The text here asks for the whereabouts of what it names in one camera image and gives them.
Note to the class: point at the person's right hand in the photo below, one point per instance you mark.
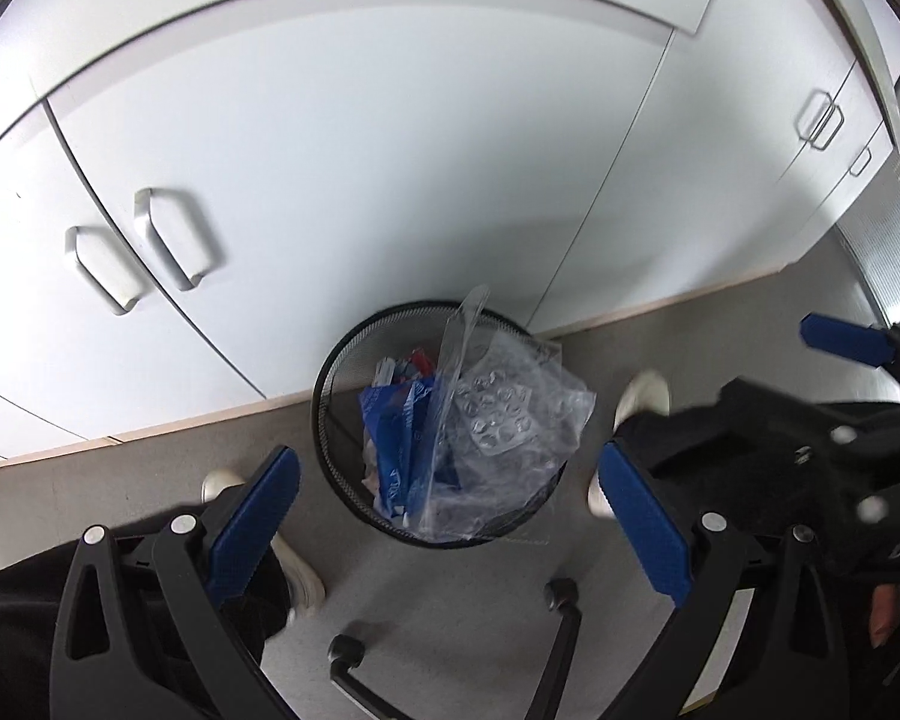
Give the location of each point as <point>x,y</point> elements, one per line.
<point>883,611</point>

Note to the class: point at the white base cabinet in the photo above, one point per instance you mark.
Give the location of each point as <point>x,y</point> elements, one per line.
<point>345,165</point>

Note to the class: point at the person's white shoe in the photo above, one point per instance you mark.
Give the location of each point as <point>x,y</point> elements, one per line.
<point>641,397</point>
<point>300,577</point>

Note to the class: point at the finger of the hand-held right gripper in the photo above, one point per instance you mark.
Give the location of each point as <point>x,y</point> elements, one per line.
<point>844,339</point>
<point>787,427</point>

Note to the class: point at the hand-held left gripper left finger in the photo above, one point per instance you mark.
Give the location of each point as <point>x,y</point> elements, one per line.
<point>259,525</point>

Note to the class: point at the clear plastic sheet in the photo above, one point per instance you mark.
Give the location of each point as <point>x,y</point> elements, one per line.
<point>461,330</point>

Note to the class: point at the blue snack bag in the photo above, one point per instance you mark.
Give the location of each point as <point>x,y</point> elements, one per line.
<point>397,435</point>

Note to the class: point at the black office chair base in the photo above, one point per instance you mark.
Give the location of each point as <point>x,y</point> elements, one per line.
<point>562,637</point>

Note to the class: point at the red print clear wrapper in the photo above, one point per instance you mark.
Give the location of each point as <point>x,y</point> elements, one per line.
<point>420,361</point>

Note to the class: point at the person's right white shoe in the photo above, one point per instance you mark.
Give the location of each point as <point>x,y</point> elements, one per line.
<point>641,397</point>

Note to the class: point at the black mesh trash bin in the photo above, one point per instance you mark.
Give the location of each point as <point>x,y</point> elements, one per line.
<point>345,465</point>

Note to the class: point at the person's left white shoe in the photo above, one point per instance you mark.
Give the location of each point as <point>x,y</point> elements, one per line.
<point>300,577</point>

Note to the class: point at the person's black trousers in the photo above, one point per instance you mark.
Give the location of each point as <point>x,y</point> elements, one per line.
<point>15,615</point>

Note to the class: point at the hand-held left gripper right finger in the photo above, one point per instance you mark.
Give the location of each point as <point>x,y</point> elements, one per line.
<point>645,525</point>

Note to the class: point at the clear plastic blister tray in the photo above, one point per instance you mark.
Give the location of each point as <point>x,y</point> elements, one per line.
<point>502,424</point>

